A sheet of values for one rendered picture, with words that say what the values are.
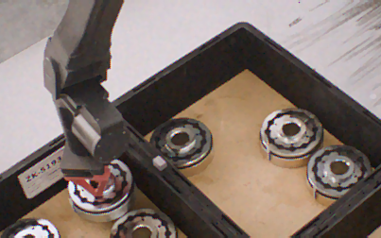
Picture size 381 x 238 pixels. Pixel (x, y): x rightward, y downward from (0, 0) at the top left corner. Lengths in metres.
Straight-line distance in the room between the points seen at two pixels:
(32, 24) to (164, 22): 1.26
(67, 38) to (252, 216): 0.44
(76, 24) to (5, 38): 2.01
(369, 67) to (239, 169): 0.45
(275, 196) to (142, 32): 0.62
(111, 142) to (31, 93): 0.67
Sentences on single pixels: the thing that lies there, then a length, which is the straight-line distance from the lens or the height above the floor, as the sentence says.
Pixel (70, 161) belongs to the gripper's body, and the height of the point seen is 1.00.
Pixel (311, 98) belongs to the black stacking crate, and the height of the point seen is 0.88.
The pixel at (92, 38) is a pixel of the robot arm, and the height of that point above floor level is 1.23.
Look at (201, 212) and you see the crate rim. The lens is 1.22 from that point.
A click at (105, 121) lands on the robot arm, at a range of 1.10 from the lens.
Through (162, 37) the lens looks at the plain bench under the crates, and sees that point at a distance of 1.82.
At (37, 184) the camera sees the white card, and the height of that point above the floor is 0.88.
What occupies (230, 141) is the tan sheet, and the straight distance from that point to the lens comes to 1.42.
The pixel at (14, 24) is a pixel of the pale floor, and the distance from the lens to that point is 3.08.
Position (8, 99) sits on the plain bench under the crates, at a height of 0.70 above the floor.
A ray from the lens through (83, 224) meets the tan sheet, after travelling 1.36.
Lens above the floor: 1.91
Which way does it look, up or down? 48 degrees down
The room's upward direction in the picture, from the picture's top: 10 degrees counter-clockwise
